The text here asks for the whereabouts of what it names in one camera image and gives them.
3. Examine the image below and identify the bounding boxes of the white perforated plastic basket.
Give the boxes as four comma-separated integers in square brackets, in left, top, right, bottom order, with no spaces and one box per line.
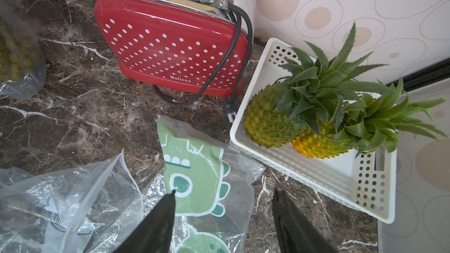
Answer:
[230,37,397,224]

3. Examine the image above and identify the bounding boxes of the pineapple from green bag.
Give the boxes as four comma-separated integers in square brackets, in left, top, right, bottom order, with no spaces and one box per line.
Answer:
[243,25,394,148]

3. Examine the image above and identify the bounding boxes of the green printed zip-top bag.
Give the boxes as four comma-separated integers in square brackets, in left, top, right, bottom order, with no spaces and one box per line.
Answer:
[142,115,265,253]

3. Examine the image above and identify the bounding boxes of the clear bag blue zipper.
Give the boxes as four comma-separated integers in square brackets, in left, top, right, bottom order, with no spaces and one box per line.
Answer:
[1,1,47,100]

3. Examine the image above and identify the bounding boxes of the red polka-dot toaster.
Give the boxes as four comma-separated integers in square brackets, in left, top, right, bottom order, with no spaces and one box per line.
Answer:
[93,0,251,98]

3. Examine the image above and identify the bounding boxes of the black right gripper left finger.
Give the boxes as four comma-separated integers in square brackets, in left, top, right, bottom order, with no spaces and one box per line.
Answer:
[115,190,176,253]

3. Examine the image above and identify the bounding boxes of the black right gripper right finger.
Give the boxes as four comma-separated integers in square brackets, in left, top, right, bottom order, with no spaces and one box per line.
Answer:
[272,189,337,253]

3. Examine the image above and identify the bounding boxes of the black toaster power cable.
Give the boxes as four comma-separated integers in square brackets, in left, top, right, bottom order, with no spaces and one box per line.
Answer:
[150,3,254,124]

